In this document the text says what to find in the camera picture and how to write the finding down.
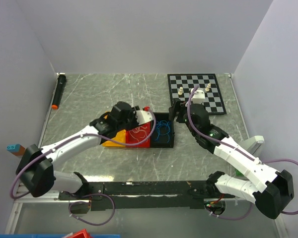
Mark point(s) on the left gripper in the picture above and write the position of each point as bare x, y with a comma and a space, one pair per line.
135, 122

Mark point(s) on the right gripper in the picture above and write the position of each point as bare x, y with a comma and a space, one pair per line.
178, 106

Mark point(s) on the red plastic bin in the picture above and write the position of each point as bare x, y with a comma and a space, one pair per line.
138, 134

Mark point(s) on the black plastic bin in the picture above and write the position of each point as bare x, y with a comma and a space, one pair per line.
163, 135

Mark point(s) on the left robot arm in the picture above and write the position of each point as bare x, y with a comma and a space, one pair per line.
37, 169

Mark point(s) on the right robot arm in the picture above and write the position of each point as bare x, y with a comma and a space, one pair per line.
269, 189

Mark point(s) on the white chess piece left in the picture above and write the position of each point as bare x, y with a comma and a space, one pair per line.
180, 91

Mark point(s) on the white chess piece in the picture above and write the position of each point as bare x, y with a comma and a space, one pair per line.
207, 89
180, 91

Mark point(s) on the chessboard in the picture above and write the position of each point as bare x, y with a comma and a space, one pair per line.
213, 102

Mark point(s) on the white chess piece right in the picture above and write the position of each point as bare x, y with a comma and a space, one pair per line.
207, 89

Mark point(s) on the grey white stand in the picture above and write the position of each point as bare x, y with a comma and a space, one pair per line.
254, 145

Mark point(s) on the black marker orange cap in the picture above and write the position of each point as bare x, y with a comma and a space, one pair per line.
61, 83

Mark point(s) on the blue brown toy block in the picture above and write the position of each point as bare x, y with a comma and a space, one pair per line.
16, 149

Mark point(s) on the red bin at bottom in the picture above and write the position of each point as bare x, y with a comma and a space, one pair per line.
80, 234

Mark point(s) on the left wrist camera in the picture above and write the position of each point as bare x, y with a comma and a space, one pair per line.
144, 117

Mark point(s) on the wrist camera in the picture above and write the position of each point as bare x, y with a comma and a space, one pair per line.
144, 117
198, 96

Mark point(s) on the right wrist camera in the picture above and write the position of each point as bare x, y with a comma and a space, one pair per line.
198, 96

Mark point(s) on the aluminium rail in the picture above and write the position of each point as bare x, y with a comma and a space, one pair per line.
25, 196

